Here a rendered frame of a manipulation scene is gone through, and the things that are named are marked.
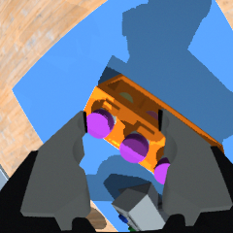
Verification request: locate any blue flat mat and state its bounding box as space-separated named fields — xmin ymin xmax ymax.
xmin=12 ymin=0 xmax=233 ymax=232

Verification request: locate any grey control box with blue and green buttons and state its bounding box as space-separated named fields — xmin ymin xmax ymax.
xmin=111 ymin=183 xmax=168 ymax=231

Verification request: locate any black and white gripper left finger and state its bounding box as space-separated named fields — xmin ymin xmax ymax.
xmin=0 ymin=111 xmax=91 ymax=233

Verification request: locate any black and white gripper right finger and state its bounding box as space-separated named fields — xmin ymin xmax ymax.
xmin=158 ymin=109 xmax=233 ymax=233

